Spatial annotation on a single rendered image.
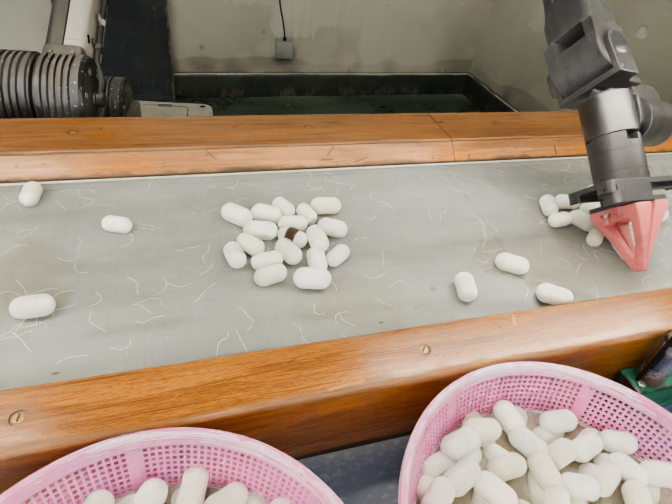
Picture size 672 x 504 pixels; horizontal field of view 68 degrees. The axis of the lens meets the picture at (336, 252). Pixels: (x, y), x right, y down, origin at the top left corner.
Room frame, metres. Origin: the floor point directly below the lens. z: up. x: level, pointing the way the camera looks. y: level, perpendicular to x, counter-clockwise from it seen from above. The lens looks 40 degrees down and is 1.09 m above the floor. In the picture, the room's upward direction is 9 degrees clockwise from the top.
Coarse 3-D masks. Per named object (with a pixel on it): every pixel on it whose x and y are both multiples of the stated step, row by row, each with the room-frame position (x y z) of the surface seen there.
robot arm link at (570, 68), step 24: (552, 0) 0.69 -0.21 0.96; (576, 0) 0.66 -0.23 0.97; (600, 0) 0.68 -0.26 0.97; (552, 24) 0.67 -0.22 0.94; (576, 24) 0.64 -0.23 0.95; (600, 24) 0.63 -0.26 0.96; (552, 48) 0.65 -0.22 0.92; (576, 48) 0.62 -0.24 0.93; (600, 48) 0.60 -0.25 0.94; (552, 72) 0.63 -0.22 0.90; (576, 72) 0.61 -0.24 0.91; (600, 72) 0.60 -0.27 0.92
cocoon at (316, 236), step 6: (312, 228) 0.42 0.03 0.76; (318, 228) 0.43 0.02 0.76; (306, 234) 0.42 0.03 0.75; (312, 234) 0.42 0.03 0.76; (318, 234) 0.41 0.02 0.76; (324, 234) 0.42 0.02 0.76; (312, 240) 0.41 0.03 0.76; (318, 240) 0.41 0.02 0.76; (324, 240) 0.41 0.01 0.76; (312, 246) 0.41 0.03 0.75; (318, 246) 0.40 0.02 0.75; (324, 246) 0.41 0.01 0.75
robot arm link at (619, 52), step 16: (608, 32) 0.61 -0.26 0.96; (608, 48) 0.60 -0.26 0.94; (624, 48) 0.61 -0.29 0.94; (624, 64) 0.59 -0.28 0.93; (608, 80) 0.59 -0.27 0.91; (624, 80) 0.60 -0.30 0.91; (560, 96) 0.62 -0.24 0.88; (576, 96) 0.60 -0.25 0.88; (640, 96) 0.61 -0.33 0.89; (656, 96) 0.63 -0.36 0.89; (656, 112) 0.59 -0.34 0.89; (640, 128) 0.58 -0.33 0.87; (656, 128) 0.58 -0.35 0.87; (656, 144) 0.60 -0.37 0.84
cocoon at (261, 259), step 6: (264, 252) 0.38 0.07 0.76; (270, 252) 0.38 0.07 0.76; (276, 252) 0.38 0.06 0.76; (252, 258) 0.37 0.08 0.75; (258, 258) 0.37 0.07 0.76; (264, 258) 0.37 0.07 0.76; (270, 258) 0.37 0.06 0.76; (276, 258) 0.37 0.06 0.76; (282, 258) 0.38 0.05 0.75; (252, 264) 0.36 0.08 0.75; (258, 264) 0.36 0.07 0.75; (264, 264) 0.36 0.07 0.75
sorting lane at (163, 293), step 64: (0, 192) 0.42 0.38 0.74; (64, 192) 0.44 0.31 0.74; (128, 192) 0.46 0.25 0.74; (192, 192) 0.48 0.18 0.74; (256, 192) 0.50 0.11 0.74; (320, 192) 0.53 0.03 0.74; (384, 192) 0.55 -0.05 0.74; (448, 192) 0.58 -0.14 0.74; (512, 192) 0.60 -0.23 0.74; (0, 256) 0.33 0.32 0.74; (64, 256) 0.34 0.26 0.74; (128, 256) 0.36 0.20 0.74; (192, 256) 0.37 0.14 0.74; (384, 256) 0.42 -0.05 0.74; (448, 256) 0.44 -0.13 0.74; (576, 256) 0.48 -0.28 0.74; (0, 320) 0.25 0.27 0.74; (64, 320) 0.27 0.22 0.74; (128, 320) 0.28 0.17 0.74; (192, 320) 0.29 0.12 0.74; (256, 320) 0.30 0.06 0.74; (320, 320) 0.31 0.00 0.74; (384, 320) 0.33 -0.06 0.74; (448, 320) 0.34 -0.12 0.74; (0, 384) 0.20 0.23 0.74
